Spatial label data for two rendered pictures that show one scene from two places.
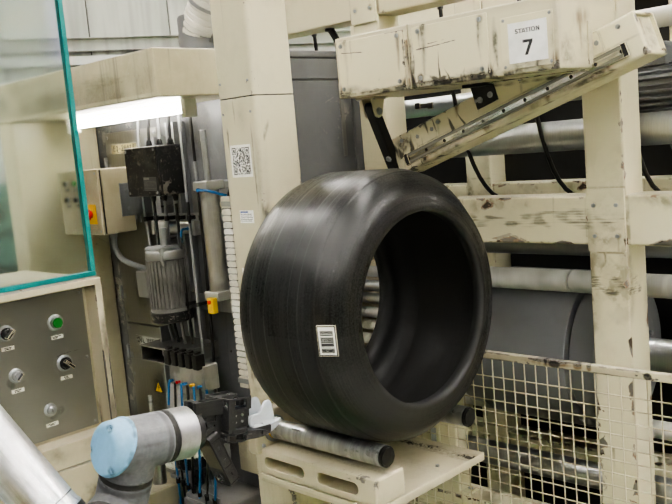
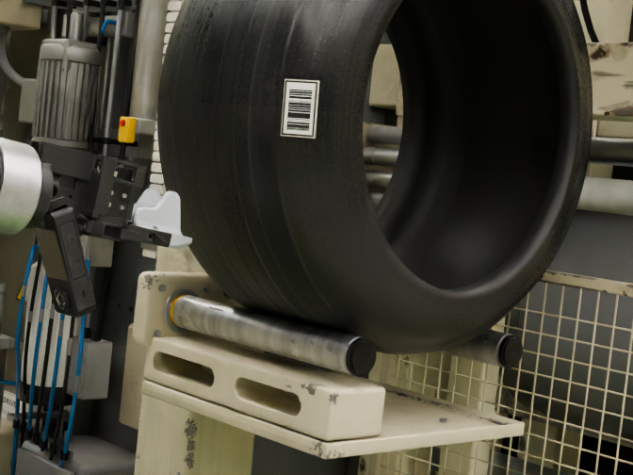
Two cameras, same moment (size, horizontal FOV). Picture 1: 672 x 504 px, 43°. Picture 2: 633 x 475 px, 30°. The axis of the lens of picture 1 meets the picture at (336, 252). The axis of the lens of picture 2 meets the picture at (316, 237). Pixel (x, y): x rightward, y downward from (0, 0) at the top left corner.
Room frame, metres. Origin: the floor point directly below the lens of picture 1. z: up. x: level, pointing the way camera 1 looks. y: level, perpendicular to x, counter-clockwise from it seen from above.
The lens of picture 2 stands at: (0.32, -0.03, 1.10)
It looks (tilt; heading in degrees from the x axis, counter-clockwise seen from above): 3 degrees down; 1
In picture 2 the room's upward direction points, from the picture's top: 6 degrees clockwise
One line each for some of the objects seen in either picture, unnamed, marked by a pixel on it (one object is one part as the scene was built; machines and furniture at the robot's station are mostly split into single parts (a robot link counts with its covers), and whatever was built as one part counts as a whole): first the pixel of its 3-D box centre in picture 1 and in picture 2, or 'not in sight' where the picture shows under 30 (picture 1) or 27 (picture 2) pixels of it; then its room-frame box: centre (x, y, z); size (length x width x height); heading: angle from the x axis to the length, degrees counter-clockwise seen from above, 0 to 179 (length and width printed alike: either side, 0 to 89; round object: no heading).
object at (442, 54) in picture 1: (467, 53); not in sight; (2.00, -0.34, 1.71); 0.61 x 0.25 x 0.15; 45
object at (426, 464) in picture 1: (372, 465); (332, 406); (1.88, -0.04, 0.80); 0.37 x 0.36 x 0.02; 135
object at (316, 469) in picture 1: (328, 469); (256, 383); (1.78, 0.06, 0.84); 0.36 x 0.09 x 0.06; 45
